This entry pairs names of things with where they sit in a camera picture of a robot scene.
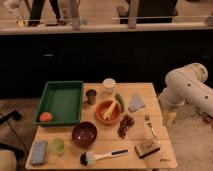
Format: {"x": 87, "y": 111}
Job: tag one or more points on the wooden block eraser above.
{"x": 147, "y": 148}

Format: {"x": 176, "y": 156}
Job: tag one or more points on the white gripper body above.
{"x": 168, "y": 113}

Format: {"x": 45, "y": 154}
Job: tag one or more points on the light blue towel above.
{"x": 136, "y": 103}

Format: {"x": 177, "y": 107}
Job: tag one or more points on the dark metal cup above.
{"x": 91, "y": 96}

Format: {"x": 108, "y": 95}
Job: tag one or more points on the purple bowl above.
{"x": 84, "y": 134}

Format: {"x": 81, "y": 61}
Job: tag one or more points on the orange peach fruit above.
{"x": 45, "y": 117}

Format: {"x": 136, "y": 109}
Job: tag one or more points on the green pepper toy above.
{"x": 120, "y": 100}

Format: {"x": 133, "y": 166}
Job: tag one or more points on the white cup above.
{"x": 109, "y": 85}

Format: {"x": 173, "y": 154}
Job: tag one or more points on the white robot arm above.
{"x": 186, "y": 84}

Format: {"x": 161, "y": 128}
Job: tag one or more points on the black office chair base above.
{"x": 9, "y": 137}

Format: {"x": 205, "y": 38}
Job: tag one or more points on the white dish brush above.
{"x": 91, "y": 157}

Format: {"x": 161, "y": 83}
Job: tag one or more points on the blue sponge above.
{"x": 38, "y": 153}

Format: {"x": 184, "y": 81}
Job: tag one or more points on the yellow banana toy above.
{"x": 107, "y": 114}

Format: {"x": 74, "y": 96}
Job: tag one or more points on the green plastic cup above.
{"x": 56, "y": 147}

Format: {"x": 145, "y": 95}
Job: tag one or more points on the green plastic tray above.
{"x": 63, "y": 100}

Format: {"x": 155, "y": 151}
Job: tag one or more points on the brown grape bunch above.
{"x": 126, "y": 123}

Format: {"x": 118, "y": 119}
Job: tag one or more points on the metal fork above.
{"x": 149, "y": 124}

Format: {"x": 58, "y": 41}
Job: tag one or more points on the orange bowl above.
{"x": 102, "y": 107}

